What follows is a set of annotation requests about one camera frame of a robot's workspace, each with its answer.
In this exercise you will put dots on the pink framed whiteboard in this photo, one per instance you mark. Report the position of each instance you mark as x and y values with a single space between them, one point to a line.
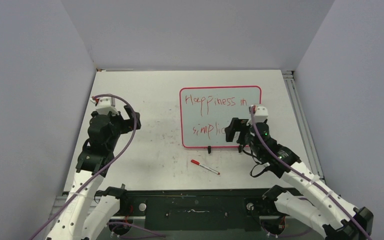
205 112

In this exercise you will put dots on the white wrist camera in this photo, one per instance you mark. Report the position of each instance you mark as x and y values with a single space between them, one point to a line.
105 105
260 114

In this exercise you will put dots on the red marker cap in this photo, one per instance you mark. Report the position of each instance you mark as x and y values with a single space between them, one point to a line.
194 162

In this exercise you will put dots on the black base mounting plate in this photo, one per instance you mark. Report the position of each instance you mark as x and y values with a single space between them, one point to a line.
197 210

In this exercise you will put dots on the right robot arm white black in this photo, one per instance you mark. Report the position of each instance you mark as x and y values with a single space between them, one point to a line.
319 207

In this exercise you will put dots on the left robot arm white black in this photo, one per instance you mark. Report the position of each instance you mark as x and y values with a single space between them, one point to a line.
97 154

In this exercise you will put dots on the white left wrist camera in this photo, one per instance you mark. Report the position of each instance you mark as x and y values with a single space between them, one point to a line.
105 105

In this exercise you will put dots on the aluminium right side rail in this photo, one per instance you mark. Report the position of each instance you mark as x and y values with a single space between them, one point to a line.
308 142

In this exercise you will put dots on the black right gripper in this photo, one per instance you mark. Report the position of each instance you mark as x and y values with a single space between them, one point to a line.
236 125

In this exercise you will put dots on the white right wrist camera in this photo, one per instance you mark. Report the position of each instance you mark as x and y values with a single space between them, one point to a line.
260 114

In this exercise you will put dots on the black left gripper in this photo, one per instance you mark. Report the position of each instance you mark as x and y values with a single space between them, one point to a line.
127 124

